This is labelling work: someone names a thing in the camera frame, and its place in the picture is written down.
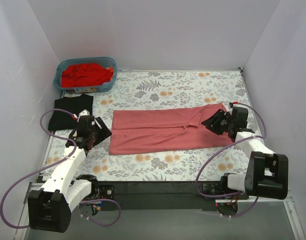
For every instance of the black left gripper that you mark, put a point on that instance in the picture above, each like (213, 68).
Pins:
(98, 133)

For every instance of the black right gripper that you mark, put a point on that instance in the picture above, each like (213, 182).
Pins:
(220, 122)

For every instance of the pink t shirt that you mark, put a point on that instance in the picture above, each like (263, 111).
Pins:
(150, 131)

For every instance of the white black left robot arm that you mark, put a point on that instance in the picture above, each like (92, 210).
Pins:
(50, 207)

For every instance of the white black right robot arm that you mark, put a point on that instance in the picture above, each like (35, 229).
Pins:
(267, 173)

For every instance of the floral patterned table mat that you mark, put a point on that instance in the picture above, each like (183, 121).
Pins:
(159, 90)

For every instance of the teal plastic laundry basket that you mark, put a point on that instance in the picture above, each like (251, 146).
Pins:
(103, 61)

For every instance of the red t shirt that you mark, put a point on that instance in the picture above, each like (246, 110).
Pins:
(86, 75)

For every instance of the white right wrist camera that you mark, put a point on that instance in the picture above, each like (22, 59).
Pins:
(233, 112)

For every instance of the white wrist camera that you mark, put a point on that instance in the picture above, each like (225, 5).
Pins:
(233, 112)
(84, 113)

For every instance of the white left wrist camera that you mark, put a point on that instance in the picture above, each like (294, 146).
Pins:
(84, 113)

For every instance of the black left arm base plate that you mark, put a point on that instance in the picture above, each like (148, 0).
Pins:
(106, 191)

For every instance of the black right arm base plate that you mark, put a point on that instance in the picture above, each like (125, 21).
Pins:
(216, 192)

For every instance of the aluminium frame rail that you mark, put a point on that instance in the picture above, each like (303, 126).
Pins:
(174, 211)

